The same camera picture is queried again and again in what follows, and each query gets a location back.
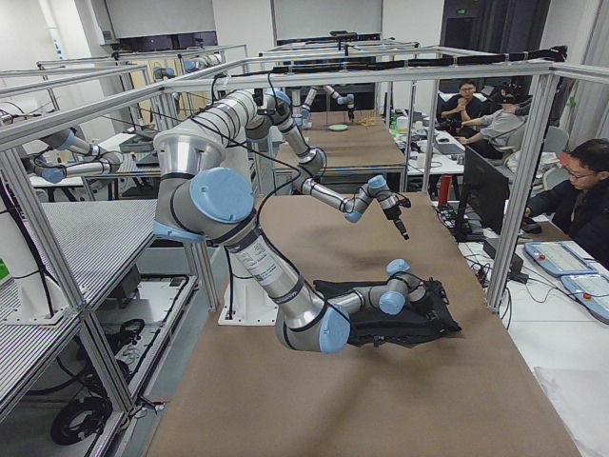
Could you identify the black Huawei monitor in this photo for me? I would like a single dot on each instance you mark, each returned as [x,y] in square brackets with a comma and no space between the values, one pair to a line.
[485,191]

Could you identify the person in black shirt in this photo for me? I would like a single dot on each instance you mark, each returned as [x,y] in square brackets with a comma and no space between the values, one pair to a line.
[463,106]

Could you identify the person in grey hoodie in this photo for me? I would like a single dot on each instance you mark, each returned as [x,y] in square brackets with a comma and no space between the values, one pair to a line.
[496,128]

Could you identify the white paper sheet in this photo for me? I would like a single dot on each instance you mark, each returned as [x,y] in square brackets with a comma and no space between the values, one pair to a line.
[580,397]

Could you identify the aluminium equipment rack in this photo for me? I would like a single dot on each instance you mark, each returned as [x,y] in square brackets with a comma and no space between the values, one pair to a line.
[88,248]

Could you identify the person in dark jacket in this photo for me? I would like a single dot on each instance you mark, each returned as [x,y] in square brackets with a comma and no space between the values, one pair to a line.
[579,205]

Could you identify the black graphic t-shirt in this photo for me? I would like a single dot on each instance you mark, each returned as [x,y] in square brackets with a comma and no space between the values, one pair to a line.
[380,315]

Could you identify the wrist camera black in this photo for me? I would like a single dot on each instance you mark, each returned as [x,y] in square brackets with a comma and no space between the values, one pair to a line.
[404,202]

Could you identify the overhead aluminium frame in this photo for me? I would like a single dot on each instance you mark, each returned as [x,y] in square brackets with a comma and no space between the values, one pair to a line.
[311,68]

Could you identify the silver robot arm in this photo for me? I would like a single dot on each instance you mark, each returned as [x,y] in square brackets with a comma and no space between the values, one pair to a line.
[304,152]
[305,319]

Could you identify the teach pendant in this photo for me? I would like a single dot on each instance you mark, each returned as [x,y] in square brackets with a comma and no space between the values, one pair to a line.
[590,290]
[557,259]

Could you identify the aluminium frame post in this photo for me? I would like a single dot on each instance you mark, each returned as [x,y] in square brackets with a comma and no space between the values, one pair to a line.
[544,89]

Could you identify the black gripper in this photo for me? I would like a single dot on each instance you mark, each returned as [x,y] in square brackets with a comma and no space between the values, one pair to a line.
[396,222]
[432,299]

